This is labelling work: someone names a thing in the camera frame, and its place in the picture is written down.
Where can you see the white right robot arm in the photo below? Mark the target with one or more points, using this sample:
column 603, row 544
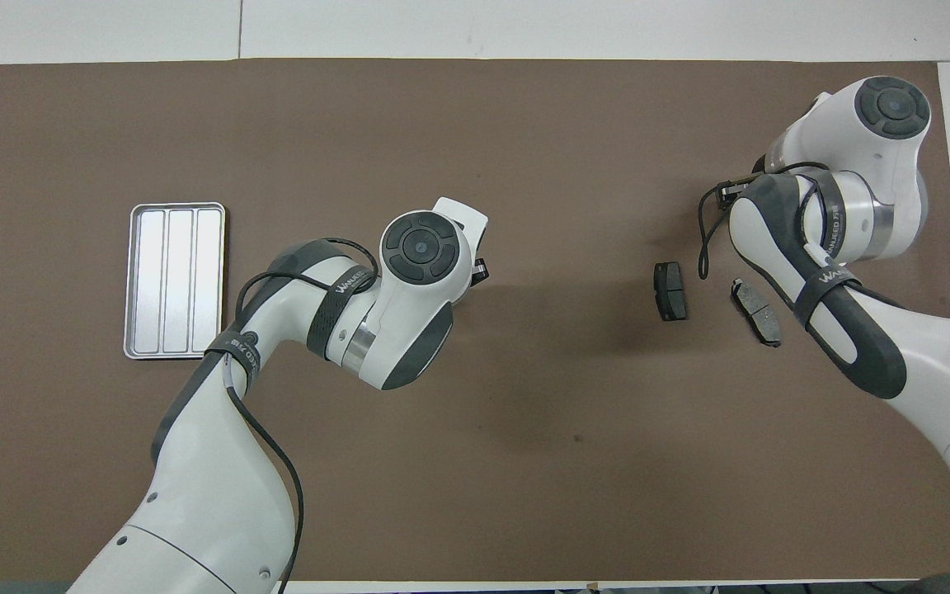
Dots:
column 895, row 206

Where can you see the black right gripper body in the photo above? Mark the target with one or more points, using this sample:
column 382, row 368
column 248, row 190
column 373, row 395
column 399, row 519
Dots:
column 731, row 193

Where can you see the brown table mat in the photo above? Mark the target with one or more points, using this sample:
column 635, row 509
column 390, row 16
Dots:
column 524, row 124

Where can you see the silver metal tray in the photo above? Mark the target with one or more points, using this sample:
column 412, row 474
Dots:
column 178, row 280

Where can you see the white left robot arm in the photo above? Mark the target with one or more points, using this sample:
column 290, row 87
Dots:
column 409, row 313

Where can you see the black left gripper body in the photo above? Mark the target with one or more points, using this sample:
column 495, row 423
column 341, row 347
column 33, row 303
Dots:
column 479, row 271

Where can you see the curved grey brake pad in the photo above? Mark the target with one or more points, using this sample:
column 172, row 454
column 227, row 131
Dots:
column 759, row 318

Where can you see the rectangular grey brake pad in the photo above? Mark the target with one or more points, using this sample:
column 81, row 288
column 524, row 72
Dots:
column 671, row 293

